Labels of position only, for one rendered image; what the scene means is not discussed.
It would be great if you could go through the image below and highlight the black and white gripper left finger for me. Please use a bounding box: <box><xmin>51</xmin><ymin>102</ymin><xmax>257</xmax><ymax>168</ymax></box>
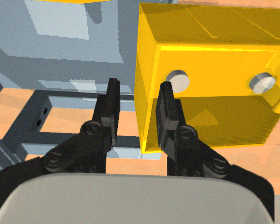
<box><xmin>0</xmin><ymin>78</ymin><xmax>120</xmax><ymax>208</ymax></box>

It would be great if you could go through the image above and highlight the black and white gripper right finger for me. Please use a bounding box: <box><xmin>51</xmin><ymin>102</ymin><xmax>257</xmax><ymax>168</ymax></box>
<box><xmin>156</xmin><ymin>81</ymin><xmax>275</xmax><ymax>224</ymax></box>

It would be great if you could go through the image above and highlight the grey steel disc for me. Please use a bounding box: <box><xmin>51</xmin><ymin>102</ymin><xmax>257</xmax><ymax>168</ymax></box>
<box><xmin>165</xmin><ymin>70</ymin><xmax>190</xmax><ymax>93</ymax></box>
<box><xmin>249</xmin><ymin>72</ymin><xmax>276</xmax><ymax>94</ymax></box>

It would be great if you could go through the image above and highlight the grey shelf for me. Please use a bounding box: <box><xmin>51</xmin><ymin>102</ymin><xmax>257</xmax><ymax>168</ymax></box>
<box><xmin>0</xmin><ymin>0</ymin><xmax>178</xmax><ymax>170</ymax></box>

